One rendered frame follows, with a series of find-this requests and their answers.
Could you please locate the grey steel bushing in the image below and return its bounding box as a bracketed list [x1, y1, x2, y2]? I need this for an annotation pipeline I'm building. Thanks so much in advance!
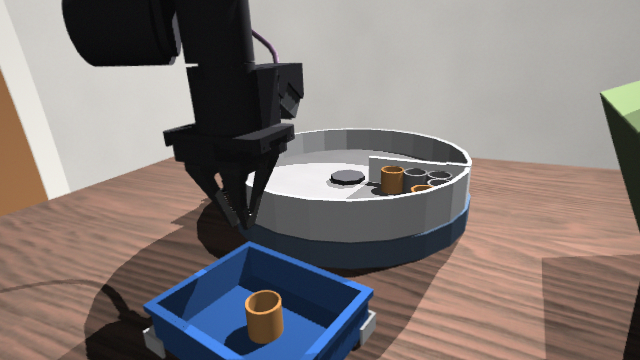
[403, 168, 427, 194]
[427, 179, 450, 187]
[426, 171, 452, 185]

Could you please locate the blue open crate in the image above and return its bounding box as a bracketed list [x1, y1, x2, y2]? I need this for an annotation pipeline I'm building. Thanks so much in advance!
[143, 241, 374, 360]

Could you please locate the bronze bushing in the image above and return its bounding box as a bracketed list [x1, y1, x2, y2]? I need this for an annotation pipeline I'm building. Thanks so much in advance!
[411, 185, 433, 193]
[381, 166, 404, 194]
[245, 290, 283, 344]

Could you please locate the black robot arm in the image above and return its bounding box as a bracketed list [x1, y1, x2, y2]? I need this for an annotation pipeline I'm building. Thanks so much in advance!
[62, 0, 304, 130]

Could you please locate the grey round turntable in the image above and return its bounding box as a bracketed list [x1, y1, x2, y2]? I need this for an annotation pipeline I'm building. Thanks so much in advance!
[237, 128, 472, 269]

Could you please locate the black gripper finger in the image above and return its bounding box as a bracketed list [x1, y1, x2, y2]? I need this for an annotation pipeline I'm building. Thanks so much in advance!
[219, 154, 279, 230]
[184, 163, 240, 227]

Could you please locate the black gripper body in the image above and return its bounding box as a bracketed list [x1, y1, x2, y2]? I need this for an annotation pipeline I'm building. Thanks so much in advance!
[163, 62, 295, 169]

